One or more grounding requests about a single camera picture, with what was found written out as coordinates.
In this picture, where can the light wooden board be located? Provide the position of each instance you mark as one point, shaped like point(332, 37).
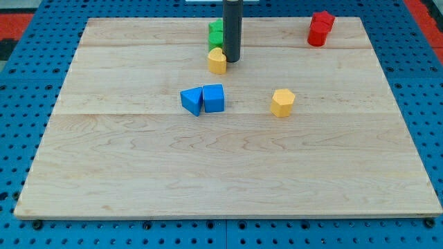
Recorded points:
point(120, 146)

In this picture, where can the green block rear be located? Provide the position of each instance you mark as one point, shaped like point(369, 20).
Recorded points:
point(215, 26)

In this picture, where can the yellow hexagon block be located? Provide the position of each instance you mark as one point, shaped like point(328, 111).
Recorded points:
point(282, 103)

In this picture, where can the green cylinder block front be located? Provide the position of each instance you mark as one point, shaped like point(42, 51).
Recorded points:
point(215, 40)

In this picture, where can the blue cube block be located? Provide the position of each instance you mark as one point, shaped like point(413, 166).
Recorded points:
point(214, 98)

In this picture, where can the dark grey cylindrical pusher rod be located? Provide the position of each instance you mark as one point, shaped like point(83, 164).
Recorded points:
point(232, 29)

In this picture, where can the red cylinder block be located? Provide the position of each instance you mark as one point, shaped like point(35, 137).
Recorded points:
point(318, 32)

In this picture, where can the yellow heart block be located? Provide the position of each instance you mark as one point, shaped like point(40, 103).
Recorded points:
point(217, 63)

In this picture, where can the blue triangle block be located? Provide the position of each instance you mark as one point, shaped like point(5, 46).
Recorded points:
point(192, 100)

